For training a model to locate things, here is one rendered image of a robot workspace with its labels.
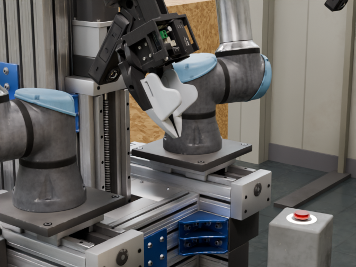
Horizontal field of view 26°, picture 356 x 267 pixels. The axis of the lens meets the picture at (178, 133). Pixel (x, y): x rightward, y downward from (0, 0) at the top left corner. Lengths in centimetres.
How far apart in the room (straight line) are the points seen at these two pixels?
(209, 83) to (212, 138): 14
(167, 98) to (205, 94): 87
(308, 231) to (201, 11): 191
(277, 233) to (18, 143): 64
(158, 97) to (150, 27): 10
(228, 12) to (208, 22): 159
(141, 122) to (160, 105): 243
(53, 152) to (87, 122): 24
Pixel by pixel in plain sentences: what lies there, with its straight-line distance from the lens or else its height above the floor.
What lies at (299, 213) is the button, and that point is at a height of 94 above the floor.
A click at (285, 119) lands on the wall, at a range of 527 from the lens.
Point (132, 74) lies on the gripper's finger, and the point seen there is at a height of 139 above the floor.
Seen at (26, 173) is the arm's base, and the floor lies 111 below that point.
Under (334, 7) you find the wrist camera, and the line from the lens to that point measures 162.
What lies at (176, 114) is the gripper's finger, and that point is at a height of 134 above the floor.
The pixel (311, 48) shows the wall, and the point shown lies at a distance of 510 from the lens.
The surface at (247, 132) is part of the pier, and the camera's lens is 528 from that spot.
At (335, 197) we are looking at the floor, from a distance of 473.
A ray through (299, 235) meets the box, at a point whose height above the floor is 91.
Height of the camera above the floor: 159
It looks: 15 degrees down
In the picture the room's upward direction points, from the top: straight up
